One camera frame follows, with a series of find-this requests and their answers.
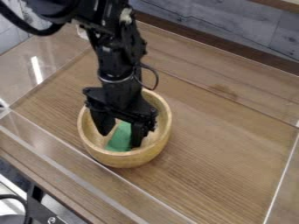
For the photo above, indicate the round wooden bowl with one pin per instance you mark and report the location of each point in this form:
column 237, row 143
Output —
column 152, row 144

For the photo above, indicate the green rectangular stick block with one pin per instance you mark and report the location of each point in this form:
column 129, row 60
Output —
column 118, row 142

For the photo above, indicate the black metal table leg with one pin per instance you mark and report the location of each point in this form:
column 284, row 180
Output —
column 38, row 214

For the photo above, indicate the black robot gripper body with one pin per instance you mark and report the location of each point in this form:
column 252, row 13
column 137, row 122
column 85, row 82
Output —
column 121, row 100

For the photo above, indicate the clear acrylic enclosure wall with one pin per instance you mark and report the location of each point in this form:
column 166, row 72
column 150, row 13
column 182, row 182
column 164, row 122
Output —
column 182, row 138

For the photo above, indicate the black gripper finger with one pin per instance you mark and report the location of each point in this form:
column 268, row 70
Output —
column 138, row 132
column 104, row 121

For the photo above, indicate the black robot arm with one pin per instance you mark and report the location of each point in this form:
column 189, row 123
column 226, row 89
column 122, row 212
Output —
column 109, row 24

